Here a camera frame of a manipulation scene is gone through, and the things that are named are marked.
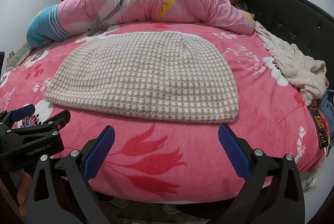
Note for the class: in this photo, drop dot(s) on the person's left hand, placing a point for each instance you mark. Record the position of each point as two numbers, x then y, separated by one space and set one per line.
24 195

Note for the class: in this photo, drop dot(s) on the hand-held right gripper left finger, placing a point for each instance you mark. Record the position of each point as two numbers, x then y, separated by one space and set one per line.
99 153

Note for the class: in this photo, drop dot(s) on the pink floral bed sheet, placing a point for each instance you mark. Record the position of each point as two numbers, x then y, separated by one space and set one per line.
156 156

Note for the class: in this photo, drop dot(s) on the beige white checked knit sweater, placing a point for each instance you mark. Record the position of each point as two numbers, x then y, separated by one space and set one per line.
143 78

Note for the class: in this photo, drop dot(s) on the green patterned cloth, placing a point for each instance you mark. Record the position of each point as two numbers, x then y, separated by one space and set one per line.
22 54

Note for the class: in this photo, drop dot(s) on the black smartphone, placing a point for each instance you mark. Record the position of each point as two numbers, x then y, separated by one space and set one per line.
318 125

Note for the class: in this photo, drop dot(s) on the pale slipper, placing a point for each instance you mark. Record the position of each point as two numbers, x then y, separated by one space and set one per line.
171 209
120 203

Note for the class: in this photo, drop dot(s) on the white fleece blanket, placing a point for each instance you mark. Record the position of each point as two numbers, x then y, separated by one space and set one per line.
294 62

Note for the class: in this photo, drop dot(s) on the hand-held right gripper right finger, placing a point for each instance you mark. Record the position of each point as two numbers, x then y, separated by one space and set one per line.
234 153

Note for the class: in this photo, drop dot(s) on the pink printed quilt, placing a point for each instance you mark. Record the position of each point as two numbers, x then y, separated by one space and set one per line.
130 2

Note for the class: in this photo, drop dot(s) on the blue denim garment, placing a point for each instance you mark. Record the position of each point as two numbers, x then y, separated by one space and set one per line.
329 106

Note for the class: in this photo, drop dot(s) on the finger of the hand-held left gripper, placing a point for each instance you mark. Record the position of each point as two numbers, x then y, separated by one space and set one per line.
58 118
23 111

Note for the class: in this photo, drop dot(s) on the black padded bed headboard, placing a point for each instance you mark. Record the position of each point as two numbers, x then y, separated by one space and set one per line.
287 12

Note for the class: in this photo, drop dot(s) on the white wall socket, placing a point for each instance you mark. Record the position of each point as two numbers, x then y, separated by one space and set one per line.
310 182

